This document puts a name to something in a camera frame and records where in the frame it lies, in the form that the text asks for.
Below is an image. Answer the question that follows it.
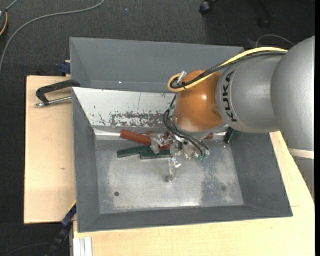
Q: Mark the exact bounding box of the grey metal bin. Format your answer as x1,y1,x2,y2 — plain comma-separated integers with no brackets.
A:
69,36,294,233

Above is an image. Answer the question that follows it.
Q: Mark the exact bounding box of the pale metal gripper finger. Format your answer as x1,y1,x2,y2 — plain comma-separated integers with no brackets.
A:
165,157,182,182
150,133,175,154

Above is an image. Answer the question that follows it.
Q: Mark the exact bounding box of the dark green flat block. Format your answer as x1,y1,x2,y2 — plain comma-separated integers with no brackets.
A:
116,145,154,159
224,126,239,145
139,149,174,161

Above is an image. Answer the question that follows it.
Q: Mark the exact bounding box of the pale wood board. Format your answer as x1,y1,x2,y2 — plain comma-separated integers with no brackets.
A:
23,75,77,225

